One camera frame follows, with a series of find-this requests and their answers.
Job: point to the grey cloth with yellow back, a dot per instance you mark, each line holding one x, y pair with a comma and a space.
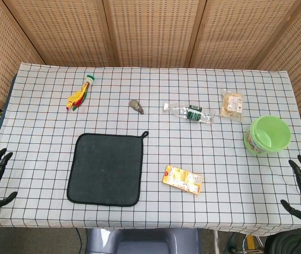
105, 169

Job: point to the black covered robot base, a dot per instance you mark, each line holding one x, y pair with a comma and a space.
287, 243

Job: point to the green plastic bowl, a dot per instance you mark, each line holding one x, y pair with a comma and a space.
274, 135

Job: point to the printed tub with green rim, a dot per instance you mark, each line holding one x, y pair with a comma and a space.
250, 144

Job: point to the white checked tablecloth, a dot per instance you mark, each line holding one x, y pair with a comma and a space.
219, 172

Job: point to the clear packet of biscuits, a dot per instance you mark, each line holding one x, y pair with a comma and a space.
232, 104

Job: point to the yellow snack package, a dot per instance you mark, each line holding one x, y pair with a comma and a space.
183, 180

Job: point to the colourful feather shuttlecock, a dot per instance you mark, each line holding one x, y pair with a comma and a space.
78, 96

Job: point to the clear plastic bottle green label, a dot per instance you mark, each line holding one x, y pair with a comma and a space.
193, 113

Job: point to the grey plastic stool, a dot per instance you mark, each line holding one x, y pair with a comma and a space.
142, 242

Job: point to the wooden woven folding screen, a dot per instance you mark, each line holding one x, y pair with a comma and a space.
153, 31

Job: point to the metal stool frame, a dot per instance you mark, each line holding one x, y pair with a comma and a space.
248, 244

